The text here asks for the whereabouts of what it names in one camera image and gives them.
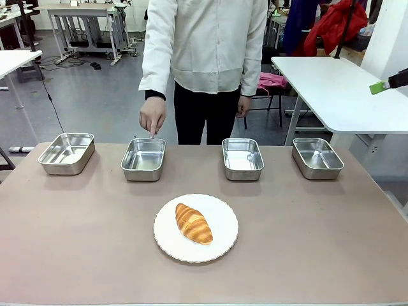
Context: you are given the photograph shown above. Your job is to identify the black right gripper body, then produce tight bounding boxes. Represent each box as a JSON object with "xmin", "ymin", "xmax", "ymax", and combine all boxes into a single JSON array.
[{"xmin": 388, "ymin": 68, "xmax": 408, "ymax": 90}]

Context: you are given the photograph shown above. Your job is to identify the rectangular stainless steel container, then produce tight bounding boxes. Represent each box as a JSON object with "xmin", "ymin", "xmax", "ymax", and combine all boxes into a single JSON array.
[
  {"xmin": 37, "ymin": 132, "xmax": 96, "ymax": 176},
  {"xmin": 221, "ymin": 138, "xmax": 265, "ymax": 182},
  {"xmin": 120, "ymin": 137, "xmax": 167, "ymax": 182},
  {"xmin": 291, "ymin": 137, "xmax": 345, "ymax": 181}
]

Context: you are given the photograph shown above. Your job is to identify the person's left hand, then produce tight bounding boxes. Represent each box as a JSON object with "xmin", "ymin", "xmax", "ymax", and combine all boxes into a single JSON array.
[{"xmin": 236, "ymin": 94, "xmax": 252, "ymax": 119}]

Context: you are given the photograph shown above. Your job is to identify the person's right hand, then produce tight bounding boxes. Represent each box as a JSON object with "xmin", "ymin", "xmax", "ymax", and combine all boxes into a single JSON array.
[{"xmin": 138, "ymin": 96, "xmax": 168, "ymax": 140}]

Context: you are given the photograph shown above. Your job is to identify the white side table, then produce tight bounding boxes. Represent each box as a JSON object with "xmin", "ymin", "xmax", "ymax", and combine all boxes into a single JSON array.
[{"xmin": 270, "ymin": 55, "xmax": 408, "ymax": 146}]

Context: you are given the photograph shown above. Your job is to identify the red jacket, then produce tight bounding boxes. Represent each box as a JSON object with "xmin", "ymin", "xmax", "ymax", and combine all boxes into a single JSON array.
[{"xmin": 303, "ymin": 0, "xmax": 368, "ymax": 57}]

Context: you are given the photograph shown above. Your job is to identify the blue purple hanging cloth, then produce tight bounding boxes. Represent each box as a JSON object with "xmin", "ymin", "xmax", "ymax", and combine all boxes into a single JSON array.
[{"xmin": 282, "ymin": 0, "xmax": 332, "ymax": 57}]

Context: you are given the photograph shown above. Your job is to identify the black chair with pink cloth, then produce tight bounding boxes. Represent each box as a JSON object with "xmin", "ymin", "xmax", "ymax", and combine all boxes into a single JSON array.
[{"xmin": 243, "ymin": 47, "xmax": 288, "ymax": 130}]

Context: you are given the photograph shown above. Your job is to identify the person in white shirt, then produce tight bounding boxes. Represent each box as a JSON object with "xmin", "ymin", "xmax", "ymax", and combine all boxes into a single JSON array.
[{"xmin": 138, "ymin": 0, "xmax": 268, "ymax": 146}]

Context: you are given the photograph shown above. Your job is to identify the white scalloped plate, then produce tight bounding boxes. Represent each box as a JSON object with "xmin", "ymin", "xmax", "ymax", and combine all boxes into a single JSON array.
[{"xmin": 153, "ymin": 193, "xmax": 240, "ymax": 264}]

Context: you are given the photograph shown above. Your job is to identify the golden brown croissant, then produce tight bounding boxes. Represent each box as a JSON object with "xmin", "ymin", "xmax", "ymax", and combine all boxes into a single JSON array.
[{"xmin": 175, "ymin": 203, "xmax": 214, "ymax": 245}]

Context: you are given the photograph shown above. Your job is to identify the white desk with metal leg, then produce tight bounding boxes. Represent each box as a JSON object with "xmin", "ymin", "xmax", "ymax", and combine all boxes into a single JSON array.
[{"xmin": 0, "ymin": 49, "xmax": 43, "ymax": 153}]

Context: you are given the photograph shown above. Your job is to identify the black camera stand pole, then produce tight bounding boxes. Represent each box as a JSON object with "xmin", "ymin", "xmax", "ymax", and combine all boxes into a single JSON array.
[{"xmin": 333, "ymin": 0, "xmax": 357, "ymax": 60}]

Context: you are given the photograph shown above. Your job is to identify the grey workbench with frame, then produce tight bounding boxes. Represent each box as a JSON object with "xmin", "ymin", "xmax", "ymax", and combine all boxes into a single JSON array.
[{"xmin": 33, "ymin": 3, "xmax": 138, "ymax": 67}]

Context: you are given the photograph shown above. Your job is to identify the black tripod pole with cable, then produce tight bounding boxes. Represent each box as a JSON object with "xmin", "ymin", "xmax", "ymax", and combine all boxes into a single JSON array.
[{"xmin": 17, "ymin": 0, "xmax": 66, "ymax": 135}]

